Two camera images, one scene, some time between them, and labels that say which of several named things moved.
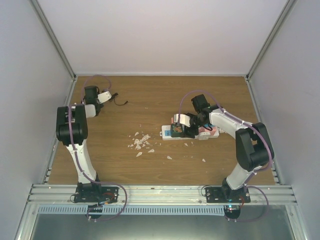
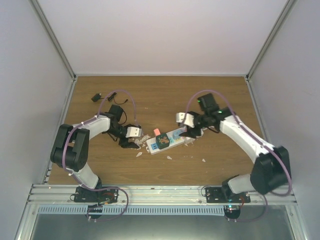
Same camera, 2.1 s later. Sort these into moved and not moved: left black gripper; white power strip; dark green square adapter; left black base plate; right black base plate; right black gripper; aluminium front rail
Moved: left black gripper; white power strip; dark green square adapter
Not moved: right black gripper; right black base plate; aluminium front rail; left black base plate
